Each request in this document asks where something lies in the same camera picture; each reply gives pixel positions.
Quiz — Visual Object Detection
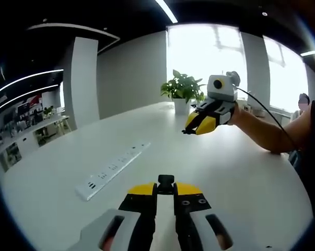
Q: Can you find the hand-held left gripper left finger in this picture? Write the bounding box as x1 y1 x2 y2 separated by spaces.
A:
68 182 158 251

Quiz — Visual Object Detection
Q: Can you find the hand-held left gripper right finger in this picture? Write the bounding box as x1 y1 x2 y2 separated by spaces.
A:
172 182 252 251

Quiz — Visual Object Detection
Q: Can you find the person's right hand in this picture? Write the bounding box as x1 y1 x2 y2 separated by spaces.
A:
231 102 253 127

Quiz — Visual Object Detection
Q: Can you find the potted green plant white pot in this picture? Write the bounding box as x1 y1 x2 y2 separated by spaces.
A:
160 69 207 115

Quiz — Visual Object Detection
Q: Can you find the white power strip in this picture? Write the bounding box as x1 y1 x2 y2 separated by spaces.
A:
75 142 151 202

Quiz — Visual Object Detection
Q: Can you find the long straight ceiling light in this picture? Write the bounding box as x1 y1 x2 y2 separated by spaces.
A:
155 0 179 23

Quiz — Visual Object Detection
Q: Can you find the white office desk row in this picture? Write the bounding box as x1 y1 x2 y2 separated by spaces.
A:
0 114 69 172

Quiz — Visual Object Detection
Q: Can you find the curved ceiling light strip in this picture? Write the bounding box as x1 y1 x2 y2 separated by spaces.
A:
27 22 121 53

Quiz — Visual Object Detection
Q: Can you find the linear ceiling light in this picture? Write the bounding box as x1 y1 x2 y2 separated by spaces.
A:
0 69 64 95
0 84 60 116

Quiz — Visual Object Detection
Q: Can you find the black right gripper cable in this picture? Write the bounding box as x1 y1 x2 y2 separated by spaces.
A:
236 86 303 151

